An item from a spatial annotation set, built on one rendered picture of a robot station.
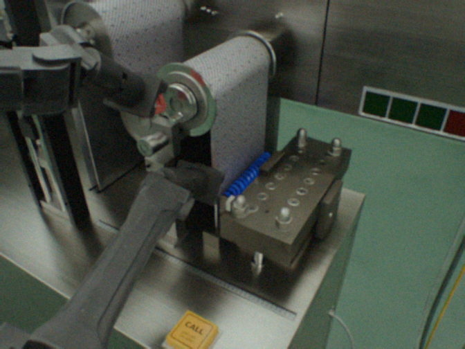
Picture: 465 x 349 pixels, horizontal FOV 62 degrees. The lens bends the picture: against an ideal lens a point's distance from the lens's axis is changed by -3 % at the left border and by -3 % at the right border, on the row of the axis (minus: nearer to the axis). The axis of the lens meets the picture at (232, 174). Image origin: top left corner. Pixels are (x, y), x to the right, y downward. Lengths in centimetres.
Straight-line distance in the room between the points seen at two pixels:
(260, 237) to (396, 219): 181
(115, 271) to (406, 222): 225
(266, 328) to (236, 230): 20
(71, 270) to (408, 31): 88
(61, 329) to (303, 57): 80
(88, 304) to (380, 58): 76
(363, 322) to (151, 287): 129
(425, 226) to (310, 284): 175
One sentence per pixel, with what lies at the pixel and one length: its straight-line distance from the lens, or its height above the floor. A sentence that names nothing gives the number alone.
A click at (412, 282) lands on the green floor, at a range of 222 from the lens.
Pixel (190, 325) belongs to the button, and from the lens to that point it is 78.
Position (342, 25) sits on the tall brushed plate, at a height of 135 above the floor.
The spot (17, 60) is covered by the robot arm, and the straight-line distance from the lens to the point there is 55.
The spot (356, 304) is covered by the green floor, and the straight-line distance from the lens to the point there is 203.
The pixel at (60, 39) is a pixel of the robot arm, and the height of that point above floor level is 141.
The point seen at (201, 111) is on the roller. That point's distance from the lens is 74.
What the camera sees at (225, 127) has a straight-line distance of 80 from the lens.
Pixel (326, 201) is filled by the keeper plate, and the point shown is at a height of 102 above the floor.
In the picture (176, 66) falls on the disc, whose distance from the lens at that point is 75.
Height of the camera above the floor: 157
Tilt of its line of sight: 35 degrees down
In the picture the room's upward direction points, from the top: straight up
